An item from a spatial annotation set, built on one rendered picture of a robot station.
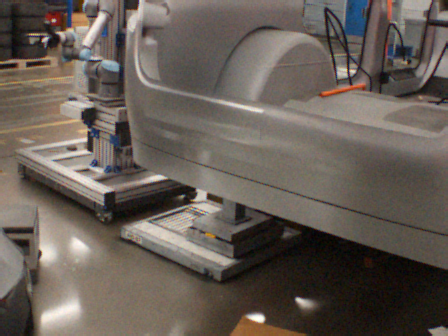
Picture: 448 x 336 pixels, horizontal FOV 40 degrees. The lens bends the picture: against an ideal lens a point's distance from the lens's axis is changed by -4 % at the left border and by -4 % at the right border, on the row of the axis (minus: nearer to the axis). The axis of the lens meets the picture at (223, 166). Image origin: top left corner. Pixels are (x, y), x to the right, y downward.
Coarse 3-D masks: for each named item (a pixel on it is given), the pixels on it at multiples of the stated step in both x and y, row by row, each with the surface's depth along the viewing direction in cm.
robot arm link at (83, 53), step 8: (104, 0) 398; (104, 8) 395; (112, 8) 397; (104, 16) 394; (112, 16) 397; (96, 24) 391; (104, 24) 394; (88, 32) 391; (96, 32) 390; (88, 40) 387; (96, 40) 391; (80, 48) 385; (88, 48) 386; (72, 56) 387; (80, 56) 383; (88, 56) 385
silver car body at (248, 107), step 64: (192, 0) 295; (256, 0) 331; (384, 0) 442; (128, 64) 267; (192, 64) 303; (256, 64) 313; (320, 64) 347; (384, 64) 462; (192, 128) 241; (256, 128) 219; (320, 128) 202; (384, 128) 291; (256, 192) 235; (320, 192) 213; (384, 192) 195
